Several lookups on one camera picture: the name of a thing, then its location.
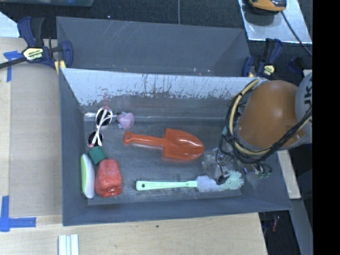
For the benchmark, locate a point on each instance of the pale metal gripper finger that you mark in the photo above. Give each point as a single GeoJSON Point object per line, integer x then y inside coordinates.
{"type": "Point", "coordinates": [222, 179]}
{"type": "Point", "coordinates": [211, 161]}

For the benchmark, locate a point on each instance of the orange toy shovel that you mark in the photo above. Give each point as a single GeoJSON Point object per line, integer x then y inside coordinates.
{"type": "Point", "coordinates": [180, 145]}

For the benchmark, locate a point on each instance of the pale green bottle brush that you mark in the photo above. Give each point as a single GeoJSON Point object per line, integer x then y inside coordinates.
{"type": "Point", "coordinates": [164, 185]}

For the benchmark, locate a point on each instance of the pink toy animal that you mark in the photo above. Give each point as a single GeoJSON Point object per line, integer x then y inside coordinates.
{"type": "Point", "coordinates": [126, 120]}

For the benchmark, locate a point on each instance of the white-framed sunglasses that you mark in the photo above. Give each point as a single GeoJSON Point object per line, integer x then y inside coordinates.
{"type": "Point", "coordinates": [104, 117]}

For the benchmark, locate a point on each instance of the green and white sponge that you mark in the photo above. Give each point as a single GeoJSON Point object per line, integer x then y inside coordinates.
{"type": "Point", "coordinates": [87, 177]}

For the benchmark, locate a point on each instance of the grey metal bin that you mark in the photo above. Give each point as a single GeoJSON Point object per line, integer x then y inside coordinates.
{"type": "Point", "coordinates": [148, 49]}

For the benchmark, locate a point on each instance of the brown cardboard board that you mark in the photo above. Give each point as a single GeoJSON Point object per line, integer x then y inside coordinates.
{"type": "Point", "coordinates": [34, 142]}

